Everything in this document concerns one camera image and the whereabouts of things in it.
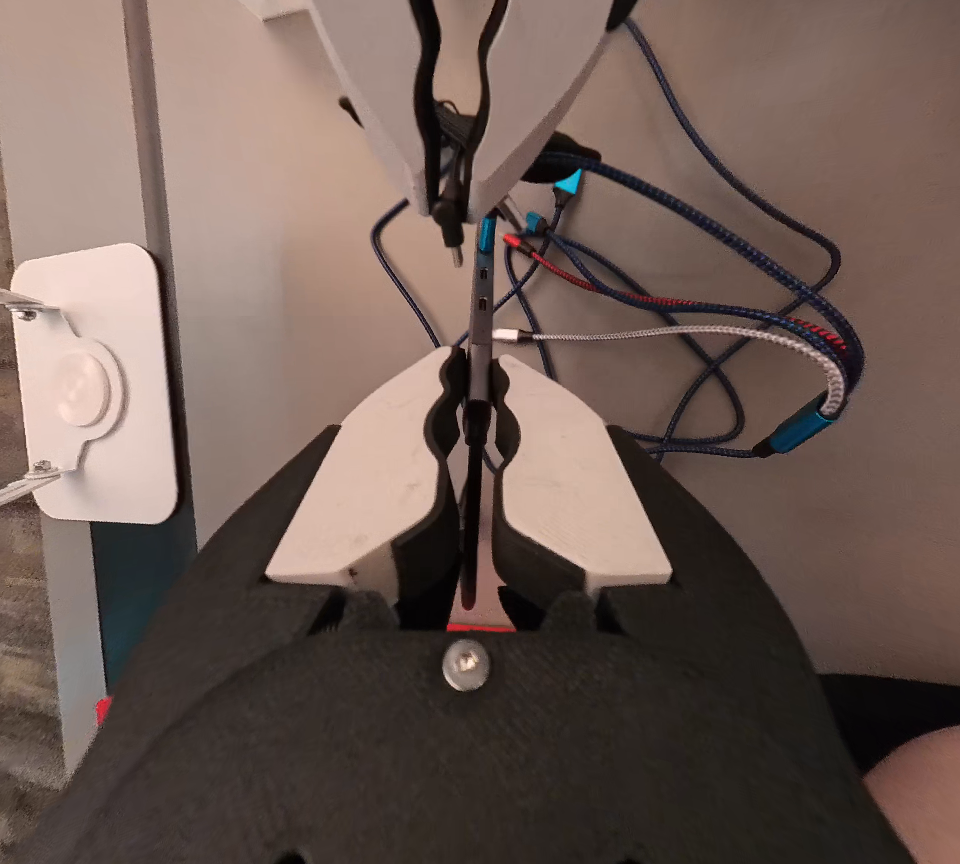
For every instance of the red plastic bin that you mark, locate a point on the red plastic bin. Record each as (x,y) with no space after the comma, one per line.
(480,628)

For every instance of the wooden document stand white base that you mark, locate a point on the wooden document stand white base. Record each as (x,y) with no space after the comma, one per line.
(112,391)

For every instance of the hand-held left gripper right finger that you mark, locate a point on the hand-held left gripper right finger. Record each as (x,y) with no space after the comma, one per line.
(585,489)

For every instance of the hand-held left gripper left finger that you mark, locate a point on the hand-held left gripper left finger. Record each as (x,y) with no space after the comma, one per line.
(360,489)

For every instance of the person's left forearm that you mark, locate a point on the person's left forearm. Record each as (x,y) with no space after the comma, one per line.
(922,804)

